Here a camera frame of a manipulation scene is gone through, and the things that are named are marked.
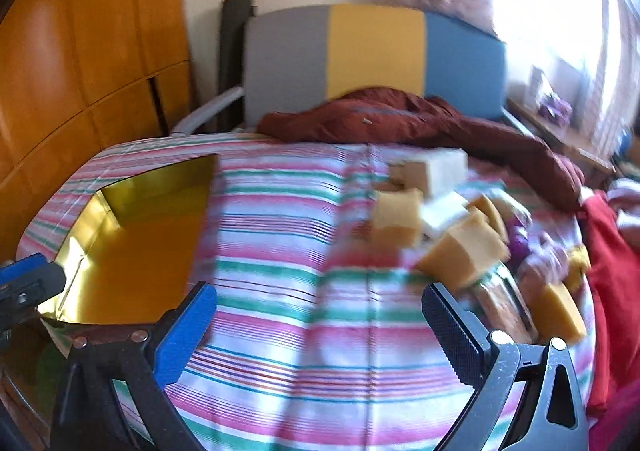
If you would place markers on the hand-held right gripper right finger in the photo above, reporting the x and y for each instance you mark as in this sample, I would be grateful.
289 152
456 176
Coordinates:
452 331

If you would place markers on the grey yellow blue headboard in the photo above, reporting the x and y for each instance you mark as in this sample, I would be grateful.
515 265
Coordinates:
375 51

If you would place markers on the grey bed rail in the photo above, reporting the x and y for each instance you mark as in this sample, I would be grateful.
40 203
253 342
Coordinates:
210 106

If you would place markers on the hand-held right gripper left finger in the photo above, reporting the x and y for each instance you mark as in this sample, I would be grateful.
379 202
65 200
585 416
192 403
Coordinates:
185 331

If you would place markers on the gold rectangular tray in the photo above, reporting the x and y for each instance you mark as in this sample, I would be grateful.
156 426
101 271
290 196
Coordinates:
150 256

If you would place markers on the blue kettle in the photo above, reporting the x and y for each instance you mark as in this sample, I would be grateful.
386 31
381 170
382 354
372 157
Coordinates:
625 138

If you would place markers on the maroon down jacket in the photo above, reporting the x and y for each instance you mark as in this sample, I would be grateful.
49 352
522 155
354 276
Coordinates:
400 121

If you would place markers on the purple box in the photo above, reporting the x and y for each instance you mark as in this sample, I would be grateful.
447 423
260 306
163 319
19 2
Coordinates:
555 107

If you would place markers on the wooden desk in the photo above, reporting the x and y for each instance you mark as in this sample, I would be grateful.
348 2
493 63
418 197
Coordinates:
550 131

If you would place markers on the red blanket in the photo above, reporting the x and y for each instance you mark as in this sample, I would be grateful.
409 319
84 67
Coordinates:
615 306

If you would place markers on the lavender knitted sweater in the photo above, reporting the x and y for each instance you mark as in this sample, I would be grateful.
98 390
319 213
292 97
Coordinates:
625 196

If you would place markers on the clear snack packet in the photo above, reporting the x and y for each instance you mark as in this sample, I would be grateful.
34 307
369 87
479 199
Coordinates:
505 301

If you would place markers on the white soap block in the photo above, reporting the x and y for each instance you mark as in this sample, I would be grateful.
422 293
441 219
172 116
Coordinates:
445 216

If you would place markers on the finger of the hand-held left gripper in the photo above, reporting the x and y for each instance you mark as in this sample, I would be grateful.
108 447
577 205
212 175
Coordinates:
30 286

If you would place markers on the orange wooden wardrobe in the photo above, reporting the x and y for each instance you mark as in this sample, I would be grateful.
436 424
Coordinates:
75 56

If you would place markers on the pink white sock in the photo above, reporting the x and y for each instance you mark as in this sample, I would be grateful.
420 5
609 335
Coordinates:
545 261

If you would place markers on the cream white box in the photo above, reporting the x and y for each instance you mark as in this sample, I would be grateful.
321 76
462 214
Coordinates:
440 171

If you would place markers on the striped bed sheet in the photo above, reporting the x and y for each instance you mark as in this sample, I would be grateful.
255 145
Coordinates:
300 281

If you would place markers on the large yellow sponge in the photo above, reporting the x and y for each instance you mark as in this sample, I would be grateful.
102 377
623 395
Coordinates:
465 251

